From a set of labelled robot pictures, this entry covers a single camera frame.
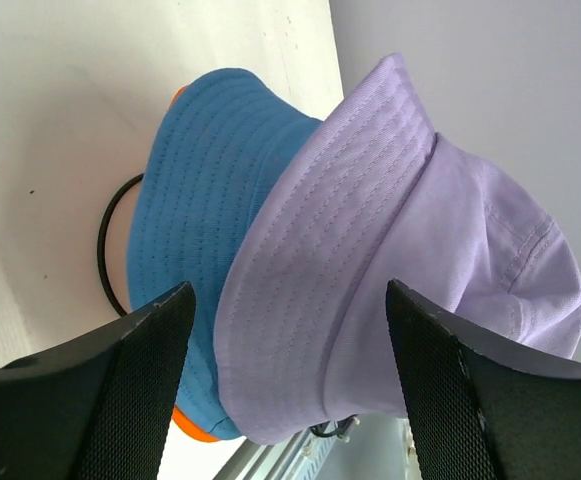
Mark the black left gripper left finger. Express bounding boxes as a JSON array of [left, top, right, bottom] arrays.
[[0, 283, 195, 479]]

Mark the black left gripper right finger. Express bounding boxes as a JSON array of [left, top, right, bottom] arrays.
[[386, 280, 581, 479]]

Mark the lilac bucket hat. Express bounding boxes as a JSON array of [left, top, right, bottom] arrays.
[[214, 54, 581, 445]]

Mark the blue bucket hat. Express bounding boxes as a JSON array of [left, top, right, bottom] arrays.
[[126, 68, 319, 440]]

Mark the orange bucket hat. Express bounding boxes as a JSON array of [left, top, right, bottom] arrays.
[[164, 86, 225, 442]]

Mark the aluminium front rail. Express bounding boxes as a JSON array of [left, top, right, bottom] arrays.
[[214, 414, 422, 480]]

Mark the black wire hat stand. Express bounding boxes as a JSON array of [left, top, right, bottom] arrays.
[[96, 173, 144, 317]]

